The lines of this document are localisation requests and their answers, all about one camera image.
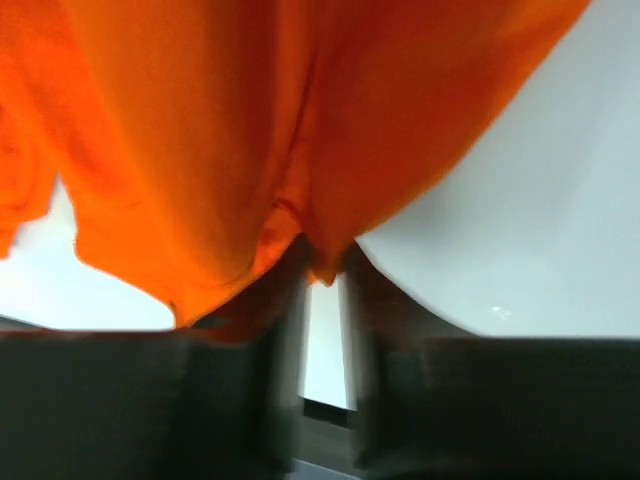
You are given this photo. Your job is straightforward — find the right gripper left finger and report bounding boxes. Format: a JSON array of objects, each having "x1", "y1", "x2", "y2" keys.
[{"x1": 192, "y1": 236, "x2": 309, "y2": 473}]

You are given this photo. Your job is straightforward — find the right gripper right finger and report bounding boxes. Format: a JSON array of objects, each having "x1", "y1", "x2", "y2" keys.
[{"x1": 340, "y1": 244, "x2": 473, "y2": 470}]

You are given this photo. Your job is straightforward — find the orange t shirt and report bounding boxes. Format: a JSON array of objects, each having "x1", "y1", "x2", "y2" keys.
[{"x1": 1, "y1": 1, "x2": 587, "y2": 327}]

